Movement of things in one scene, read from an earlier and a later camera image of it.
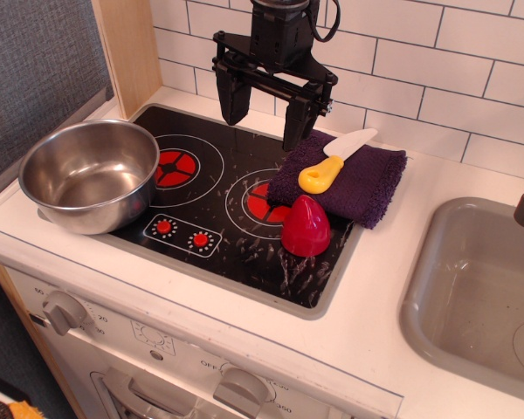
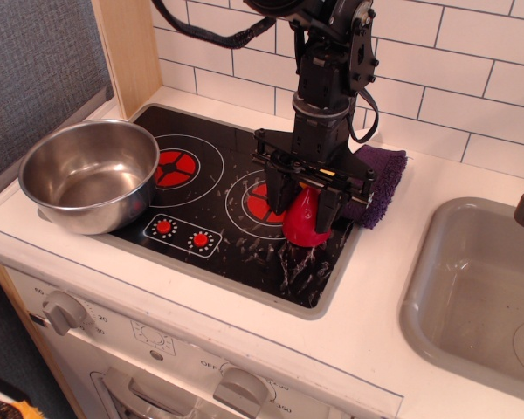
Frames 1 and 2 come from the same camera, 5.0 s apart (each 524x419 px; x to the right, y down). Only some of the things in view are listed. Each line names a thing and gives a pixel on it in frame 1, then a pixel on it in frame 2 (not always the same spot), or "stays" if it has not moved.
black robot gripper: (279, 59) -> (317, 151)
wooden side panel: (127, 38) stays
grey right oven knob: (241, 391) stays
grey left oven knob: (63, 312) stays
